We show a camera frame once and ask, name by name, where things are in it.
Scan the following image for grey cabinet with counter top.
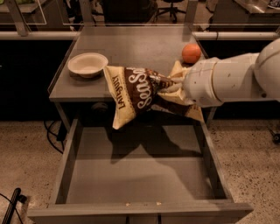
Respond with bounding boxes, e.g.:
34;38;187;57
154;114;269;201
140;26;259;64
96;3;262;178
47;25;229;132

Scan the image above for open grey top drawer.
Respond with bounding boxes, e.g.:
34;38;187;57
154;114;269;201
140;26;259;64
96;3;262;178
28;120;253;224

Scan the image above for white horizontal rail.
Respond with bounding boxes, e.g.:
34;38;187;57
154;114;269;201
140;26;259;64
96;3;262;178
0;31;280;40

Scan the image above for black cables on floor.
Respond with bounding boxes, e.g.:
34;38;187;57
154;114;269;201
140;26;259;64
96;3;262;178
43;119;68;155

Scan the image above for brown Sea Salt chip bag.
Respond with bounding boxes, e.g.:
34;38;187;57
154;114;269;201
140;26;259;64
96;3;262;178
104;66;204;130

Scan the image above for black office chair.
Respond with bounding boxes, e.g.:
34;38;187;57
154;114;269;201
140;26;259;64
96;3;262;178
154;0;186;24

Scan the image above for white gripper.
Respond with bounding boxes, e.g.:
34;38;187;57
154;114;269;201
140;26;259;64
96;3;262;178
158;58;222;108

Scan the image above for black stand base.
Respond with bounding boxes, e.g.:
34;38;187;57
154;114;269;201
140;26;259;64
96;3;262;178
1;187;27;224

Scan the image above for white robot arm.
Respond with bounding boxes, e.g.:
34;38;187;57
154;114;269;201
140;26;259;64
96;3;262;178
158;38;280;108

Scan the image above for white paper bowl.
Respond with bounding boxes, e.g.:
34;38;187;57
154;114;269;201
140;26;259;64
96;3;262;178
67;52;109;78

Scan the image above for orange fruit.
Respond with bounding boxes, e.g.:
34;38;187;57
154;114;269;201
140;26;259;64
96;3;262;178
182;44;201;64

